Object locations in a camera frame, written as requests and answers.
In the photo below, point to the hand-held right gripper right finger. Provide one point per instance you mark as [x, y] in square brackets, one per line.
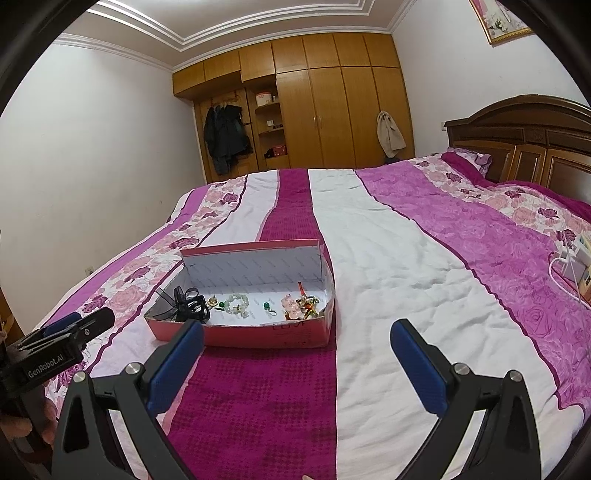
[418, 369]

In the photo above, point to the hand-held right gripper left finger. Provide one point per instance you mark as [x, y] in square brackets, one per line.
[178, 364]

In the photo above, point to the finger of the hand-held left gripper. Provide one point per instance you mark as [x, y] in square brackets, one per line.
[87, 325]
[62, 322]

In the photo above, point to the black feather hair claw clip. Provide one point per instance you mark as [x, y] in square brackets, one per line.
[194, 309]

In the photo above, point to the pink cardboard box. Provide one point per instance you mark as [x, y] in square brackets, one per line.
[258, 339]

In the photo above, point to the person's left hand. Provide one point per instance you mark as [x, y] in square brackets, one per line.
[48, 420]

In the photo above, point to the wooden furniture edge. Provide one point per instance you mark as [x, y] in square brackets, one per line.
[9, 318]

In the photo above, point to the gold earring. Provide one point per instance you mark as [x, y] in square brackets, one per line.
[213, 302]

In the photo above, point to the purple floral bedspread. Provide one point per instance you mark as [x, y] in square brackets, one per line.
[415, 286]

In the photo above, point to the pink flower hair ornament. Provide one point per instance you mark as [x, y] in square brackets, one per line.
[291, 307]

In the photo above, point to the small white box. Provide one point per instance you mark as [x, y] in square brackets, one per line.
[585, 267]

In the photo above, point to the purple floral pillow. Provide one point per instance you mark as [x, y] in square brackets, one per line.
[468, 161]

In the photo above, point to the dark hanging jacket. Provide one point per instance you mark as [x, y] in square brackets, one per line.
[226, 138]

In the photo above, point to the red box in wardrobe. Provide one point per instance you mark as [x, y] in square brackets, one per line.
[280, 151]

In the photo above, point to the beige hanging cloth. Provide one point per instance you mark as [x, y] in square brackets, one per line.
[390, 134]

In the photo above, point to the dark wooden headboard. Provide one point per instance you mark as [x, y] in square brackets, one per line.
[531, 147]

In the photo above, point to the wooden wardrobe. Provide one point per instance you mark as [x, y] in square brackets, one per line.
[341, 106]

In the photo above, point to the white round container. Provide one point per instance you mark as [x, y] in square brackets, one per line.
[263, 98]

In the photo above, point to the wall power outlet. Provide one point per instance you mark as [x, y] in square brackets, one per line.
[90, 271]

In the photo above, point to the framed wall picture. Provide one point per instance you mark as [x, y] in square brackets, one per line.
[501, 21]

